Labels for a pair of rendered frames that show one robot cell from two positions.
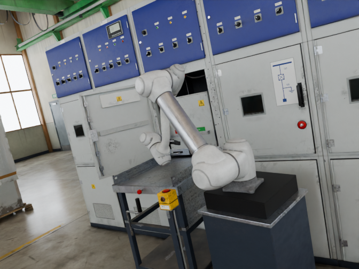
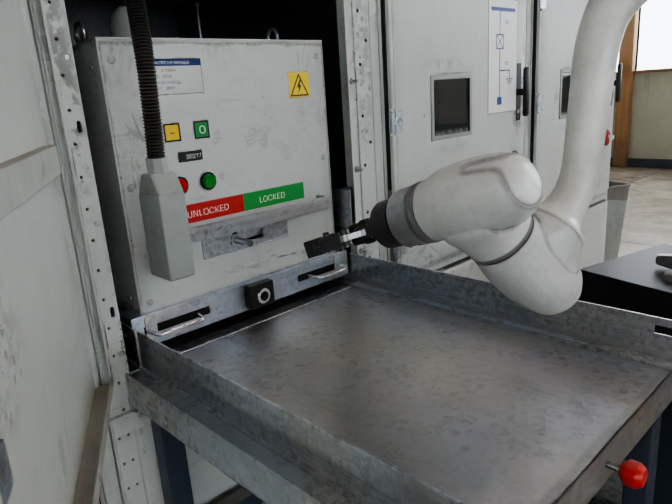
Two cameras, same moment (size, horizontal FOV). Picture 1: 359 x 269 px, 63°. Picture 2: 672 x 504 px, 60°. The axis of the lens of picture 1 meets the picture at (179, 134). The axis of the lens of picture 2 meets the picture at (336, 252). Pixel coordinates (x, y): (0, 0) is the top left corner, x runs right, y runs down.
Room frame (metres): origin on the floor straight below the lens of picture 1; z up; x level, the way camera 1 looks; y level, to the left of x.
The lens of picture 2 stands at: (2.17, 1.00, 1.29)
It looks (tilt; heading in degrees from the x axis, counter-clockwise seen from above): 15 degrees down; 280
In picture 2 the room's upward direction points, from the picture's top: 4 degrees counter-clockwise
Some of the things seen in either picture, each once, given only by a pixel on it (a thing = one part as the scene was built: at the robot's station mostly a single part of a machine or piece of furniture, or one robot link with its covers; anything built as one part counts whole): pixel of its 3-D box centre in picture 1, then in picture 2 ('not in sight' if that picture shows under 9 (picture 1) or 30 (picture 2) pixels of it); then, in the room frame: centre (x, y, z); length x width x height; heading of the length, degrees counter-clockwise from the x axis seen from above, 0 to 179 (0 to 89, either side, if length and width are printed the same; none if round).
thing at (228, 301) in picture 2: (194, 150); (249, 291); (2.56, -0.10, 0.89); 0.54 x 0.05 x 0.06; 54
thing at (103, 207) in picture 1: (124, 127); not in sight; (3.84, 0.69, 1.13); 1.35 x 0.70 x 2.25; 144
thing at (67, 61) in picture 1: (66, 69); not in sight; (3.32, 1.08, 1.93); 0.63 x 0.06 x 0.55; 54
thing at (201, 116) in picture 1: (188, 123); (241, 170); (2.55, -0.09, 1.15); 0.48 x 0.01 x 0.48; 54
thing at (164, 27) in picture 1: (165, 33); not in sight; (2.49, -0.05, 1.93); 0.63 x 0.06 x 0.55; 54
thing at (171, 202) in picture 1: (168, 199); not in sight; (1.59, 0.14, 0.85); 0.08 x 0.08 x 0.10; 54
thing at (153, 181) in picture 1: (170, 173); (397, 380); (2.24, 0.13, 0.82); 0.68 x 0.62 x 0.06; 144
